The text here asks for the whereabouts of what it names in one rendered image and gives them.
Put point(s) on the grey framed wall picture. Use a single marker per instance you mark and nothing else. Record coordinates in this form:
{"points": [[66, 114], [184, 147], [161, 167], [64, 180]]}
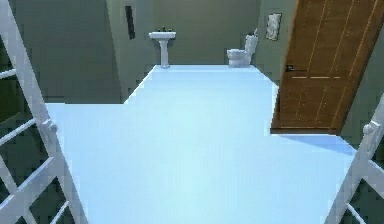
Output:
{"points": [[273, 26]]}

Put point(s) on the brown wooden room door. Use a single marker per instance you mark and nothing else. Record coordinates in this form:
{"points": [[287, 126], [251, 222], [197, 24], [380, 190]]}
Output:
{"points": [[323, 66]]}

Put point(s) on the white pedestal sink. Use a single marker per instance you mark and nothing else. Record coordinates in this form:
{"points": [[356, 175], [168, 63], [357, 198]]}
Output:
{"points": [[163, 43]]}

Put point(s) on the black wall panel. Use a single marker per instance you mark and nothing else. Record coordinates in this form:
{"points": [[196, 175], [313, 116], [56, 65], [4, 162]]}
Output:
{"points": [[130, 21]]}

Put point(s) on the white toilet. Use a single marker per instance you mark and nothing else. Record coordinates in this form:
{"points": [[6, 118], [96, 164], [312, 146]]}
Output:
{"points": [[240, 55]]}

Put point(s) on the black sink faucet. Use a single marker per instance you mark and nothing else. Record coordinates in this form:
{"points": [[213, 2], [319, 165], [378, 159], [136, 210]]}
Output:
{"points": [[163, 29]]}

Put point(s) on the white railing frame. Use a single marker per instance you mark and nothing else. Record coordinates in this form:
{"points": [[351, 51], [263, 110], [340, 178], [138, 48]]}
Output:
{"points": [[30, 100], [361, 166]]}

